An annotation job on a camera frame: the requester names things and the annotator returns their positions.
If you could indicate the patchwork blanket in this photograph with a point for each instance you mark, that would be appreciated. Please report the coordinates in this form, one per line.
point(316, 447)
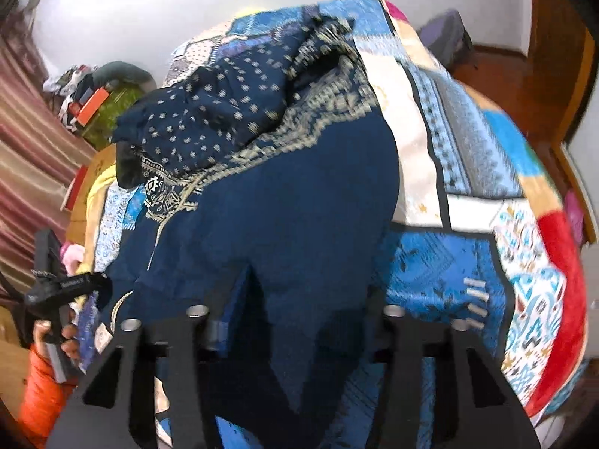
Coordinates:
point(458, 149)

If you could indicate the green box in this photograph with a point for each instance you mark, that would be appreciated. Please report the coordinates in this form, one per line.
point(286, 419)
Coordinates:
point(110, 112)

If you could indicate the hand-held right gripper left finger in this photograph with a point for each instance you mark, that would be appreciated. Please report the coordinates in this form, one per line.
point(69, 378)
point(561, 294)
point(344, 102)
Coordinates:
point(187, 341)

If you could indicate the person's left hand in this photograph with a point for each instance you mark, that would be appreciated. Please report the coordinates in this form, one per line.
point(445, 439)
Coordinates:
point(70, 336)

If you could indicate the wooden door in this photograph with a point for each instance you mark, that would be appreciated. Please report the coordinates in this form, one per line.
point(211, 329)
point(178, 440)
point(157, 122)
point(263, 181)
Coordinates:
point(557, 46)

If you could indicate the black garment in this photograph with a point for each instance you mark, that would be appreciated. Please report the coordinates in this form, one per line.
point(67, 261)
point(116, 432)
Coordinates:
point(126, 163)

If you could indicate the dark purple bag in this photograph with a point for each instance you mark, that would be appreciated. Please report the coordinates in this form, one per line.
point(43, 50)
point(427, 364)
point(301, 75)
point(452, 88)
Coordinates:
point(444, 37)

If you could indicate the pink cloth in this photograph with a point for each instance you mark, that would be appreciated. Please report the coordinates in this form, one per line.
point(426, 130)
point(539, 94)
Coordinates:
point(72, 255)

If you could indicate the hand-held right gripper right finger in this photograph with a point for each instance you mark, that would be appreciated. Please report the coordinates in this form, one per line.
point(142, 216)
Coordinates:
point(405, 341)

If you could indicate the striped curtain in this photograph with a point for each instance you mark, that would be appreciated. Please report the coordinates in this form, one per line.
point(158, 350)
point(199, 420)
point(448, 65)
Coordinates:
point(28, 149)

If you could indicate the orange box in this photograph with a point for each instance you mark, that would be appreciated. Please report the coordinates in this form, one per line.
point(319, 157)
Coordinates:
point(89, 105)

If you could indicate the navy patterned hoodie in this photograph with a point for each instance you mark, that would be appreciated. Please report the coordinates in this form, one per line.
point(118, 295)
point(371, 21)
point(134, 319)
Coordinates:
point(281, 206)

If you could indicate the yellow blanket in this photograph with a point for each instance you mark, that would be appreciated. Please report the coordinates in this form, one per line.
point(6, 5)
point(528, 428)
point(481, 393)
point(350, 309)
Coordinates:
point(103, 182)

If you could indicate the person's left forearm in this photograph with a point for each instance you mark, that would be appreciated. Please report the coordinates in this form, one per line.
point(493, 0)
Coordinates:
point(42, 397)

